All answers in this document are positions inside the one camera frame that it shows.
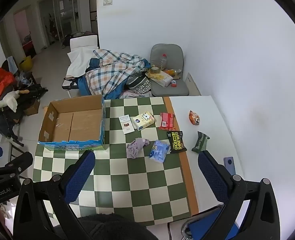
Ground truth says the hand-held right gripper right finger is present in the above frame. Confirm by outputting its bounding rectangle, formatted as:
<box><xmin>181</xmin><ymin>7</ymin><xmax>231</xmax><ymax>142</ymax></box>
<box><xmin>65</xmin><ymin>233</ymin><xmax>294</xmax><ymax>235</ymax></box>
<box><xmin>197</xmin><ymin>150</ymin><xmax>280</xmax><ymax>240</ymax></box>

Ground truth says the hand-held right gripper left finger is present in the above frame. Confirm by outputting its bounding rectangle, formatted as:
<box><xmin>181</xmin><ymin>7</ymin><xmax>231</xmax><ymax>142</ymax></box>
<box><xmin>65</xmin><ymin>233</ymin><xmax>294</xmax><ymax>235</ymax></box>
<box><xmin>13</xmin><ymin>150</ymin><xmax>96</xmax><ymax>240</ymax></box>

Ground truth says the cardboard box with cow print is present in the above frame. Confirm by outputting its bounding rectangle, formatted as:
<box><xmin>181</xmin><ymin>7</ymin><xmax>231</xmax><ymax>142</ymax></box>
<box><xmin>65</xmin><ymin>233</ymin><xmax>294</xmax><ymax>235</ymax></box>
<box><xmin>38</xmin><ymin>95</ymin><xmax>106</xmax><ymax>152</ymax></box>

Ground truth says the purple cloth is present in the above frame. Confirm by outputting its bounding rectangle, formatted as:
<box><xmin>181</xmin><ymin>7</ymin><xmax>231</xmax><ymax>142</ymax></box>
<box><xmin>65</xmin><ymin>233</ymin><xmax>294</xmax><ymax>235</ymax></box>
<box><xmin>126</xmin><ymin>138</ymin><xmax>150</xmax><ymax>159</ymax></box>

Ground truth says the blue smartphone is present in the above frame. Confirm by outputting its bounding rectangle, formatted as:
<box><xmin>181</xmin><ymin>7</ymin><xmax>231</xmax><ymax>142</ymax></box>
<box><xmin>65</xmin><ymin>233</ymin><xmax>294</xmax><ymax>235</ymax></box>
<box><xmin>223</xmin><ymin>157</ymin><xmax>236</xmax><ymax>176</ymax></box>

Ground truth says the dark green packet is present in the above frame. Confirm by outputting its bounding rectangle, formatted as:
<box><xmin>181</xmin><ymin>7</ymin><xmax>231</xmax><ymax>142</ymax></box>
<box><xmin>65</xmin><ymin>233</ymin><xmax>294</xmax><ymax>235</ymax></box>
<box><xmin>191</xmin><ymin>131</ymin><xmax>210</xmax><ymax>154</ymax></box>

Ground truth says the black folding stroller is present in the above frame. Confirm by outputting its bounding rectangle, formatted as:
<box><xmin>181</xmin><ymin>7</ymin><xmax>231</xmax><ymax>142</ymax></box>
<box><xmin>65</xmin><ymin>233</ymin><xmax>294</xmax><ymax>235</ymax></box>
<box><xmin>0</xmin><ymin>82</ymin><xmax>48</xmax><ymax>147</ymax></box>

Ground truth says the blue chair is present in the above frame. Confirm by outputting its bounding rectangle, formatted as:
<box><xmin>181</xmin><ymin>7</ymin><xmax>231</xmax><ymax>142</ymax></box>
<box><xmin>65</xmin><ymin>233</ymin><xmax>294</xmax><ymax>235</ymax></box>
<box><xmin>182</xmin><ymin>206</ymin><xmax>239</xmax><ymax>240</ymax></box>

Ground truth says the black yellow packet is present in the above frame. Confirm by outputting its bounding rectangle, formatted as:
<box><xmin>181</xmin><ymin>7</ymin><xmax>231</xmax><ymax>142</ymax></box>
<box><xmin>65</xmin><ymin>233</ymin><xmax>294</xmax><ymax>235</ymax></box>
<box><xmin>167</xmin><ymin>130</ymin><xmax>187</xmax><ymax>154</ymax></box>

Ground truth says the white goose plush toy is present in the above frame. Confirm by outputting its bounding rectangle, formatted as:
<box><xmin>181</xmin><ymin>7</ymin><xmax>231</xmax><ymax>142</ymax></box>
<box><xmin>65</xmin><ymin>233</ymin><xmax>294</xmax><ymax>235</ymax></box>
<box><xmin>0</xmin><ymin>89</ymin><xmax>29</xmax><ymax>112</ymax></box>

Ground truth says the small brown cardboard box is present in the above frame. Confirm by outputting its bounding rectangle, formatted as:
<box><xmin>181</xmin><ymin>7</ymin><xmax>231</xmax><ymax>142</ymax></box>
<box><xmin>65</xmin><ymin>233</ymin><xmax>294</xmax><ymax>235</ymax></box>
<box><xmin>24</xmin><ymin>99</ymin><xmax>41</xmax><ymax>117</ymax></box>

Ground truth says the green white checkered mat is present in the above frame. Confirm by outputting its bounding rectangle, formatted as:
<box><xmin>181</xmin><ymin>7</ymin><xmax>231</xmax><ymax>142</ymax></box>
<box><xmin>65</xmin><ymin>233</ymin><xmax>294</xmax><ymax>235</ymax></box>
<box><xmin>33</xmin><ymin>96</ymin><xmax>199</xmax><ymax>225</ymax></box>

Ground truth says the light blue packet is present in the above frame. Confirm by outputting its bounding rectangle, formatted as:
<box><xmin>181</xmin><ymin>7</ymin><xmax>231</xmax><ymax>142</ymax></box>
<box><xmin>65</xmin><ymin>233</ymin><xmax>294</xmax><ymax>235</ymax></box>
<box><xmin>149</xmin><ymin>140</ymin><xmax>170</xmax><ymax>164</ymax></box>

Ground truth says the orange snack packet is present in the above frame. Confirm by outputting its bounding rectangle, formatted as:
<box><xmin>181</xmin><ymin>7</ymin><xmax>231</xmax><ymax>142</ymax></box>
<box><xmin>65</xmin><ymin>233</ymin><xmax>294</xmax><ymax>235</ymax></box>
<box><xmin>188</xmin><ymin>110</ymin><xmax>200</xmax><ymax>126</ymax></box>

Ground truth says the white leaflet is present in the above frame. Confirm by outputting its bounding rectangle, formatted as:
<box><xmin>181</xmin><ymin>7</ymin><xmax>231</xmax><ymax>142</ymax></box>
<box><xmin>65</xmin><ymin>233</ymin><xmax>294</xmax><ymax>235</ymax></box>
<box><xmin>119</xmin><ymin>114</ymin><xmax>134</xmax><ymax>134</ymax></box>

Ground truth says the red snack packet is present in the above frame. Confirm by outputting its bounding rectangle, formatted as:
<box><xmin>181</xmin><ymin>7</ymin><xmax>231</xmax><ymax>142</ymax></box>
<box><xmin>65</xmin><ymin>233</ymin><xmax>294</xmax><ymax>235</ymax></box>
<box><xmin>160</xmin><ymin>112</ymin><xmax>175</xmax><ymax>131</ymax></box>

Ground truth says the tissue pack with cartoon print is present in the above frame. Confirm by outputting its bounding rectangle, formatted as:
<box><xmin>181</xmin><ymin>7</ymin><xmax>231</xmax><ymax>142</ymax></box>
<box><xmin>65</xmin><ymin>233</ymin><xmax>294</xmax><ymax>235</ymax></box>
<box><xmin>132</xmin><ymin>111</ymin><xmax>155</xmax><ymax>131</ymax></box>

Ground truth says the white board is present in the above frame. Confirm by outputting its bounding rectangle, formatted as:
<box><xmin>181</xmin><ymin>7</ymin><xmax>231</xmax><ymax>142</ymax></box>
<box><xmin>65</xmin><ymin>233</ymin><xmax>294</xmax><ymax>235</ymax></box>
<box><xmin>185</xmin><ymin>72</ymin><xmax>202</xmax><ymax>97</ymax></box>

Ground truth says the yellow bucket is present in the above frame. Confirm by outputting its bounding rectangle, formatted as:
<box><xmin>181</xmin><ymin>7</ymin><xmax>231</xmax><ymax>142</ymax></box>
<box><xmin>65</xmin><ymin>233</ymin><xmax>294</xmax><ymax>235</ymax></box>
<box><xmin>19</xmin><ymin>56</ymin><xmax>33</xmax><ymax>71</ymax></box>

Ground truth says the plaid blanket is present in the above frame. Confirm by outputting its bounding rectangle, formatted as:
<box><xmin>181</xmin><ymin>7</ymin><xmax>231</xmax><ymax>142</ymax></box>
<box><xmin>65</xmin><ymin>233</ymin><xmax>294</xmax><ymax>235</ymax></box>
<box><xmin>78</xmin><ymin>49</ymin><xmax>151</xmax><ymax>100</ymax></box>

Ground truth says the black white patterned cloth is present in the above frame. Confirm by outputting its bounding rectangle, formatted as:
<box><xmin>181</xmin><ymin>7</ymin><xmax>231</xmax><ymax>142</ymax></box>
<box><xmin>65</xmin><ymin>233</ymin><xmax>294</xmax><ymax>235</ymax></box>
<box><xmin>125</xmin><ymin>73</ymin><xmax>152</xmax><ymax>96</ymax></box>

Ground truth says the yellow white tissue pack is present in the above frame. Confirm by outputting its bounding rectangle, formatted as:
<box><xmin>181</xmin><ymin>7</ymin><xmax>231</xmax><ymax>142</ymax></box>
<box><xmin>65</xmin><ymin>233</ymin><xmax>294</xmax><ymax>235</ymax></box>
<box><xmin>149</xmin><ymin>70</ymin><xmax>173</xmax><ymax>88</ymax></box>

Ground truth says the white sheet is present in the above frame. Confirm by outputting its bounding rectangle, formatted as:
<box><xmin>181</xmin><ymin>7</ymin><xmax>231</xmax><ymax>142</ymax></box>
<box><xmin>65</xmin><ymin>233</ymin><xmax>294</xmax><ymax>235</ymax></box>
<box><xmin>66</xmin><ymin>47</ymin><xmax>98</xmax><ymax>80</ymax></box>

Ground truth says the clear plastic bottle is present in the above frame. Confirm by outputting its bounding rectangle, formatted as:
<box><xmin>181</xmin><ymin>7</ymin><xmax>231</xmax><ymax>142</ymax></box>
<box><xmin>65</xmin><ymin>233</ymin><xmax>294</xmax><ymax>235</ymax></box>
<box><xmin>159</xmin><ymin>53</ymin><xmax>168</xmax><ymax>71</ymax></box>

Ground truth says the grey cushioned chair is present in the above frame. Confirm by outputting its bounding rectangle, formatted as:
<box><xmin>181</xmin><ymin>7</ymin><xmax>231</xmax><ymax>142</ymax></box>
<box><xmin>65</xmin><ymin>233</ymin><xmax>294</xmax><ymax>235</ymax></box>
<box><xmin>150</xmin><ymin>43</ymin><xmax>189</xmax><ymax>97</ymax></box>

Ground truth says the white chair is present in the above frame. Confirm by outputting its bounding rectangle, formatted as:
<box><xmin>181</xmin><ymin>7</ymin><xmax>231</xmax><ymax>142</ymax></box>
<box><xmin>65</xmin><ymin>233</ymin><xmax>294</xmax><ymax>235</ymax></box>
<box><xmin>70</xmin><ymin>35</ymin><xmax>99</xmax><ymax>51</ymax></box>

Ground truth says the glass sliding door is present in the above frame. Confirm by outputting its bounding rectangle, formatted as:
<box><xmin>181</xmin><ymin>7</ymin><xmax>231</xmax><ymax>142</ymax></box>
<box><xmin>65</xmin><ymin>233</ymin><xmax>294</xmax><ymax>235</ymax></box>
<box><xmin>37</xmin><ymin>0</ymin><xmax>78</xmax><ymax>51</ymax></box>

